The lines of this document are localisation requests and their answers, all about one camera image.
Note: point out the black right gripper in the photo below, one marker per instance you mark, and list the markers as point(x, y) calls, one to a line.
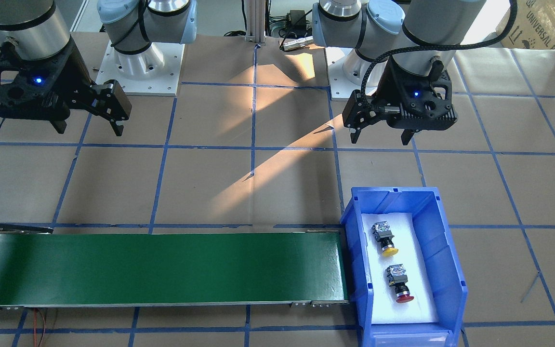
point(71, 72)

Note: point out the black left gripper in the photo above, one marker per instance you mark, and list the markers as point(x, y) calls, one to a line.
point(386, 84)

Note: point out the yellow push button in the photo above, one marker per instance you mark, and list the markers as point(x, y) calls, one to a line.
point(383, 235)

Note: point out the red push button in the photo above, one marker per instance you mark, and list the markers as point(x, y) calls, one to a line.
point(397, 278)

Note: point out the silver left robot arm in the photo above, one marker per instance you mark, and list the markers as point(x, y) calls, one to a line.
point(379, 29)

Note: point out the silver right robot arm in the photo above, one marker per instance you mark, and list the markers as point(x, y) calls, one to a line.
point(39, 31)

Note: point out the black power adapter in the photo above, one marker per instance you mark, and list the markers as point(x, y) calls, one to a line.
point(297, 18)

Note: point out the blue plastic bin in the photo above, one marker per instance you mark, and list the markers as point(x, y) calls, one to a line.
point(441, 261)

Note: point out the green conveyor belt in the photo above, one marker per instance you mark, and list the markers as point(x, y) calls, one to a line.
point(39, 268)

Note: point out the white foam pad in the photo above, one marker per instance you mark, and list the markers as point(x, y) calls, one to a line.
point(385, 310)

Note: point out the cardboard box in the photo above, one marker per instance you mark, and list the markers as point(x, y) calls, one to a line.
point(534, 26)

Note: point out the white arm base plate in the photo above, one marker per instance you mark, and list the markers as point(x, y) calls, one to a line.
point(154, 72)
point(345, 71)

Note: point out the aluminium frame post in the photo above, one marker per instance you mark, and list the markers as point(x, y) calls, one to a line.
point(255, 13)

